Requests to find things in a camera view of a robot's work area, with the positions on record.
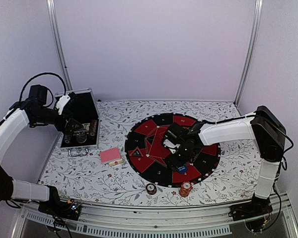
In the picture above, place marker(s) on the right aluminium frame post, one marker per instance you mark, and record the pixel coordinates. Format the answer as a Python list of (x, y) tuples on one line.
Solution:
[(250, 50)]

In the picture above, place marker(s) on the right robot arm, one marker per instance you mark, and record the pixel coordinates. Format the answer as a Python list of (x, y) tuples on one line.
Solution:
[(261, 126)]

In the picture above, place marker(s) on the front aluminium rail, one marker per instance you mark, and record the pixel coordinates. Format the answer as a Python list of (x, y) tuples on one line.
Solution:
[(122, 221)]

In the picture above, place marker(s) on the red playing card deck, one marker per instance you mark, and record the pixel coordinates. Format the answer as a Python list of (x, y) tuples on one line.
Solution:
[(110, 155)]

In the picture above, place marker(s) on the aluminium poker case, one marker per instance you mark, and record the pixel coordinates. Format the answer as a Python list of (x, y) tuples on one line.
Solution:
[(82, 107)]

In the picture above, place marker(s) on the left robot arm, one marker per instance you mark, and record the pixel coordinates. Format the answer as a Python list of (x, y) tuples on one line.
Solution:
[(33, 112)]

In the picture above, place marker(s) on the dark poker chip stack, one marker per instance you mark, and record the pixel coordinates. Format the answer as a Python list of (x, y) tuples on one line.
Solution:
[(151, 189)]

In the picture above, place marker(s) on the orange poker chip stack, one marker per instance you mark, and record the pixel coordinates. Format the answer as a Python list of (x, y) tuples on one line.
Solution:
[(185, 189)]

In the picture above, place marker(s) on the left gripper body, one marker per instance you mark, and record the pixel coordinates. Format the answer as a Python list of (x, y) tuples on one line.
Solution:
[(60, 126)]

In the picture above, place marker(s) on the round red black poker mat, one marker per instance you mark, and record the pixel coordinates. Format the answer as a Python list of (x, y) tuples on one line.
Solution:
[(148, 157)]

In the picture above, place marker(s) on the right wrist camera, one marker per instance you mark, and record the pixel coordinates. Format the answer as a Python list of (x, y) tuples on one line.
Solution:
[(174, 136)]

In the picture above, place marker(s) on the blue small blind button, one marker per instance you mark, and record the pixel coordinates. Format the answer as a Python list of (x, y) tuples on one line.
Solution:
[(182, 170)]

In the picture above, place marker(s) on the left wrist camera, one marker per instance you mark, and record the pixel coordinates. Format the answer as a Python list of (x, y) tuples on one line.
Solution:
[(61, 103)]

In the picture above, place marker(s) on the left aluminium frame post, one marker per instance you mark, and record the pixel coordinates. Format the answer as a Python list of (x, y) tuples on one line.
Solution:
[(58, 44)]

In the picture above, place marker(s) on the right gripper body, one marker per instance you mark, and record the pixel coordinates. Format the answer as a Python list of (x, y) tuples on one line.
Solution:
[(185, 155)]

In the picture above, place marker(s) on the aluminium frame post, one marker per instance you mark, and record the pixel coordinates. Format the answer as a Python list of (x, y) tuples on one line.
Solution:
[(58, 44), (250, 50)]

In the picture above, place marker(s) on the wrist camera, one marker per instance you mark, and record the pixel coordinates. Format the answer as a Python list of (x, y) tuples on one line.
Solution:
[(174, 136), (61, 103)]

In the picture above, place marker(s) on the floral table cloth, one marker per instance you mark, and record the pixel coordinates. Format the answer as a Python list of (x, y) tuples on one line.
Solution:
[(86, 178)]

